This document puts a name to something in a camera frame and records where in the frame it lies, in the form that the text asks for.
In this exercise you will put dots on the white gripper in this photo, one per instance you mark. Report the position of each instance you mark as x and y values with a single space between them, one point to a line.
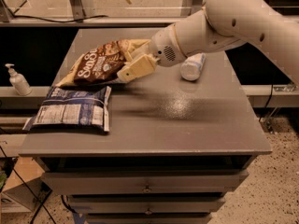
163 48

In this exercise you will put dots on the brown chip bag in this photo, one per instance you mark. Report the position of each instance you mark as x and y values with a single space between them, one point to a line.
101 65

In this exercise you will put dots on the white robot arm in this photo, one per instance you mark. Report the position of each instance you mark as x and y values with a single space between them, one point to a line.
220 25

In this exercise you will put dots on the blue chip bag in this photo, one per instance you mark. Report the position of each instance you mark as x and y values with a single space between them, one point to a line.
74 108

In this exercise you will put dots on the clear plastic water bottle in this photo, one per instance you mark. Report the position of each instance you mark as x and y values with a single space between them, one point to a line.
191 69

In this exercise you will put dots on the grey drawer cabinet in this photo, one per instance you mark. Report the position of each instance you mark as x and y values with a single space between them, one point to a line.
174 149

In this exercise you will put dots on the white pump dispenser bottle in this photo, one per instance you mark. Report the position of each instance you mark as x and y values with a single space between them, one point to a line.
18 81

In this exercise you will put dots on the cardboard box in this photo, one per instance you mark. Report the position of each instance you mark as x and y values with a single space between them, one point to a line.
19 194

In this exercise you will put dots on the left metal frame post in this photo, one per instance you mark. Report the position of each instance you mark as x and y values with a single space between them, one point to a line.
82 9

